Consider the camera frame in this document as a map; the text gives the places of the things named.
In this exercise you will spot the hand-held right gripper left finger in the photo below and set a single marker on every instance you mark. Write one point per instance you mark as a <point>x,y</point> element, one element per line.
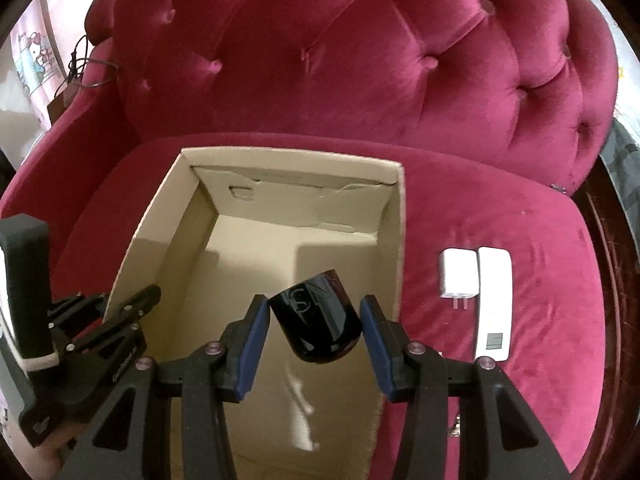
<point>252,347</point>

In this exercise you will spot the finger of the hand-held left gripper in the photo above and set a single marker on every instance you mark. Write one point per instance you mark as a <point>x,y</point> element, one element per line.
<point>132,306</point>
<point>80,305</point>

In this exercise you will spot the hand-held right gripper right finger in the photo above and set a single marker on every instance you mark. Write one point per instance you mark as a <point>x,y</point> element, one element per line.
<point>375,352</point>

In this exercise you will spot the black glossy bottle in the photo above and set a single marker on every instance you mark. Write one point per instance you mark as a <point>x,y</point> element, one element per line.
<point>315,320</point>

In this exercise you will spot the brown cardboard box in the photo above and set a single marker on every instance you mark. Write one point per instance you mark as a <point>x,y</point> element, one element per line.
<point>250,250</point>

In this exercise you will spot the white charger plug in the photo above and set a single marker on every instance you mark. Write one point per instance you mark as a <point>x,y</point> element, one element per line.
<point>455,272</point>

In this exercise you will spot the white remote control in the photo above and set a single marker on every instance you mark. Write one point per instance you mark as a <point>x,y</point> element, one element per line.
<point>492,300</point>

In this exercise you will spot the brown tag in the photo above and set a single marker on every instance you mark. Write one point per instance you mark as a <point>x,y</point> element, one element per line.
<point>64,102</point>

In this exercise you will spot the cartoon printed curtain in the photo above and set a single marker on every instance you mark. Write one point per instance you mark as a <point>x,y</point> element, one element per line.
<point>37,60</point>

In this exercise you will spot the red velvet tufted armchair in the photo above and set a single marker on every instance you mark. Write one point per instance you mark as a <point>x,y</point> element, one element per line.
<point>350,60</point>

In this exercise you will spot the grey cloth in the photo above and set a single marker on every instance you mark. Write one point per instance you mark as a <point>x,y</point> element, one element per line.
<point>622,155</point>

